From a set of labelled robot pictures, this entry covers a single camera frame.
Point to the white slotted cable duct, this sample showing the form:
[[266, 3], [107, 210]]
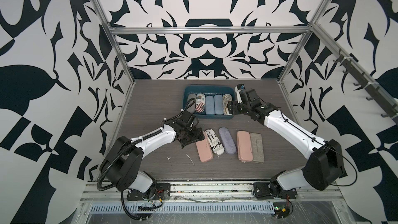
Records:
[[194, 208]]

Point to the text print glasses case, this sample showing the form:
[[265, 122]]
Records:
[[215, 143]]

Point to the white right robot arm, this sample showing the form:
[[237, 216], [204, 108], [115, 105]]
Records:
[[325, 162]]

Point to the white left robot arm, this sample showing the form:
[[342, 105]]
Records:
[[121, 168]]

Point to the pink glasses case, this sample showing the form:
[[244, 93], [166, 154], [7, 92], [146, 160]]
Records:
[[204, 149], [244, 146]]

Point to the blue denim glasses case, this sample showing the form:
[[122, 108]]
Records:
[[218, 103]]

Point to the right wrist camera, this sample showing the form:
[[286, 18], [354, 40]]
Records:
[[238, 89]]

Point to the teal plastic storage box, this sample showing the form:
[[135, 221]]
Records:
[[209, 90]]

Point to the newspaper flag print glasses case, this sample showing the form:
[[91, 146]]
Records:
[[200, 103]]

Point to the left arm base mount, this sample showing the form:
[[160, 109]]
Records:
[[155, 192]]

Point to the aluminium frame corner post left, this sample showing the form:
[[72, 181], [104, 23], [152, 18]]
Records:
[[105, 24]]

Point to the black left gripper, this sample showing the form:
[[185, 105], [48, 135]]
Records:
[[196, 137]]

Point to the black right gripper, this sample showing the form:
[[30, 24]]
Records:
[[232, 105]]

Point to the map print glasses case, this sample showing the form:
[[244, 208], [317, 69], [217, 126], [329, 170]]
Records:
[[226, 98]]

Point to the aluminium frame corner post right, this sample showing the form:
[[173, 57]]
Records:
[[304, 39]]

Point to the aluminium frame back crossbar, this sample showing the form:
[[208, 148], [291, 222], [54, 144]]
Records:
[[208, 30]]

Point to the aluminium frame corner post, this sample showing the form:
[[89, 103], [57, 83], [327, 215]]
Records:
[[105, 24], [304, 39]]

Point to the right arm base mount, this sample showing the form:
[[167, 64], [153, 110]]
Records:
[[272, 190]]

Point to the grey felt flat glasses case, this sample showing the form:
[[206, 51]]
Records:
[[257, 148]]

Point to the light blue fabric glasses case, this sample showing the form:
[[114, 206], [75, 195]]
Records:
[[209, 105]]

